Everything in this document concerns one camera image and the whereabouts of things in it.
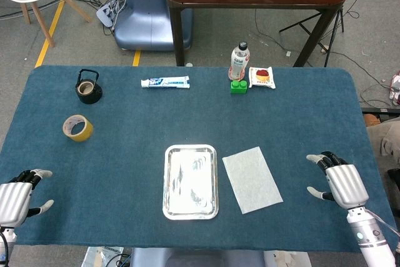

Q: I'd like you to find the green building block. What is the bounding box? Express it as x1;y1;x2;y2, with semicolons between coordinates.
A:
230;80;248;94

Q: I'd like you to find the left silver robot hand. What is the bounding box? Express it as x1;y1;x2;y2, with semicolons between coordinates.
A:
0;168;54;229

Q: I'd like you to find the black teapot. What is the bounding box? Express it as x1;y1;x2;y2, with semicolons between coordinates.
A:
74;68;103;105

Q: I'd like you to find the clear pink drink bottle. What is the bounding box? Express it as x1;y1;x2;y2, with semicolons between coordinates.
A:
227;41;251;81

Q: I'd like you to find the yellow tape roll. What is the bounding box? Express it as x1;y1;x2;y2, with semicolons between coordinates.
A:
62;114;94;143

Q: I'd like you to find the person in beige trousers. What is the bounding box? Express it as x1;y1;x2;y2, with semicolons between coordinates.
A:
364;113;400;168

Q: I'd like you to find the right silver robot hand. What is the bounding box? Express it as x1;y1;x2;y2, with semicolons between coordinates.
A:
306;151;370;210

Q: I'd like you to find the stainless steel tray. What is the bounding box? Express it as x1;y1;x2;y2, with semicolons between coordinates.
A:
162;144;219;221

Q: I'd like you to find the white paper sheet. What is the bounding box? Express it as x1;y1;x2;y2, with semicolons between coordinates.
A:
221;146;284;215

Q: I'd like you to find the white blue toothpaste tube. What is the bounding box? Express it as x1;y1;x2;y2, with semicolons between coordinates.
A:
140;75;191;89

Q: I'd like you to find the white red snack packet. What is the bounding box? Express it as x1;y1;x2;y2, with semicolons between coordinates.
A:
248;66;277;90

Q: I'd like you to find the white crumpled bag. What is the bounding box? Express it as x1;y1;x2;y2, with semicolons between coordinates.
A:
264;250;312;267

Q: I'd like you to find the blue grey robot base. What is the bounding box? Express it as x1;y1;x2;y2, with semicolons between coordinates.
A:
112;0;193;51

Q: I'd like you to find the red white floor device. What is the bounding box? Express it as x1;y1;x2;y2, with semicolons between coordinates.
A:
389;71;400;106

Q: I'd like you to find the grey blue robot torso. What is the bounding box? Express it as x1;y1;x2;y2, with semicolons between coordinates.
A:
129;247;266;267

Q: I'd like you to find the clear plastic bag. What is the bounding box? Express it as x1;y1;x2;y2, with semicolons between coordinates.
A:
81;246;124;267

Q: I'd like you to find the white power strip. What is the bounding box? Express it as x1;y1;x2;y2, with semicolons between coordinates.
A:
96;0;126;28

